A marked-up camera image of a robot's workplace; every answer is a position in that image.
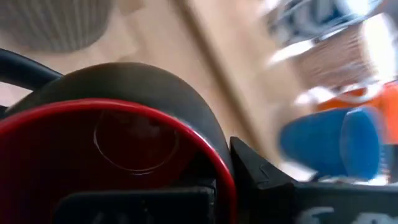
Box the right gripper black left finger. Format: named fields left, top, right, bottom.
left=52, top=185, right=217, bottom=224

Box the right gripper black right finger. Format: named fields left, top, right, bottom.
left=229, top=136, right=398, bottom=224

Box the plain blue mug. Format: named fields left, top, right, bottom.
left=278, top=105, right=389, bottom=182

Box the black mug red inside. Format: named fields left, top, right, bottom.
left=0, top=48, right=239, bottom=224

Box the orange mug white inside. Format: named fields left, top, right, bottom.
left=315, top=80, right=398, bottom=146

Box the artificial plant in striped pot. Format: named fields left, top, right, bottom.
left=0, top=0, right=115, bottom=54

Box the wooden shelf black metal frame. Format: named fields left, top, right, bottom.
left=174, top=0, right=398, bottom=187

